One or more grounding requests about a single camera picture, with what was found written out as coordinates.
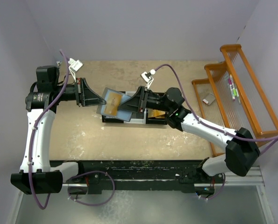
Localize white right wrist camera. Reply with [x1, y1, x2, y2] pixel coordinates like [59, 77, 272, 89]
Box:
[141, 69, 156, 89]

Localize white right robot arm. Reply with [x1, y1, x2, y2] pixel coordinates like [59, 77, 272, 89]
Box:
[118, 86, 260, 182]

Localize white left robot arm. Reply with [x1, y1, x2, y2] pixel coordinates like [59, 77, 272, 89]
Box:
[10, 66, 106, 195]

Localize black bin with gold cards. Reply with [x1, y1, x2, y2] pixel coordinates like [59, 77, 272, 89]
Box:
[143, 92, 169, 127]

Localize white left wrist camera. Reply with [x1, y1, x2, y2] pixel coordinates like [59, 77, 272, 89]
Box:
[68, 58, 83, 82]

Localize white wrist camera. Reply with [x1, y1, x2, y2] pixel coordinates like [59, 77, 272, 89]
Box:
[141, 69, 156, 89]
[68, 58, 83, 82]

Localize orange wooden rack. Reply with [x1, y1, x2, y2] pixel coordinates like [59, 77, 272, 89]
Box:
[192, 44, 278, 147]

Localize grey card holder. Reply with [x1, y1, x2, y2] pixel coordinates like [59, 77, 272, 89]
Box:
[97, 88, 132, 122]

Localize green marker pen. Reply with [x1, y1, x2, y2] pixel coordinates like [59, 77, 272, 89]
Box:
[231, 87, 241, 104]

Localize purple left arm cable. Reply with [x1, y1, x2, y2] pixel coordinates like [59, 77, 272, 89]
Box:
[28, 49, 69, 210]

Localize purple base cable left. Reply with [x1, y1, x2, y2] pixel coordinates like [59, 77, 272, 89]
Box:
[67, 170, 116, 206]

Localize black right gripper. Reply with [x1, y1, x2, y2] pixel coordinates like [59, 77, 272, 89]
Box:
[118, 85, 172, 113]

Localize pink marker pen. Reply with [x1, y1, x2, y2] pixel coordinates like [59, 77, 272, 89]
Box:
[228, 75, 235, 93]

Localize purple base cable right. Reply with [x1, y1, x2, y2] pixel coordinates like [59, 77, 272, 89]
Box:
[196, 172, 226, 202]

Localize gold cards stack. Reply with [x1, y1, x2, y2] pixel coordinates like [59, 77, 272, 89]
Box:
[148, 110, 165, 119]

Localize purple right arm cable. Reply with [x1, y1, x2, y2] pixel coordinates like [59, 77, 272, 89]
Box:
[154, 64, 278, 154]

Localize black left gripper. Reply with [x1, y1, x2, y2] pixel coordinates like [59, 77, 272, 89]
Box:
[53, 77, 106, 106]

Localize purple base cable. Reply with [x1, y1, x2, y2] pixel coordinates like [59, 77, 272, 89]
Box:
[196, 172, 226, 202]
[67, 170, 116, 206]

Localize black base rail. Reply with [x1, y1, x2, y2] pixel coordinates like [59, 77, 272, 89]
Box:
[64, 160, 224, 194]

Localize gold credit card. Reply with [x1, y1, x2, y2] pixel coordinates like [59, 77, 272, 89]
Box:
[104, 91, 124, 116]

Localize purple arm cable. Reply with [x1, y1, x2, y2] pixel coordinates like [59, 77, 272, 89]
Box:
[154, 64, 278, 154]
[28, 49, 69, 210]

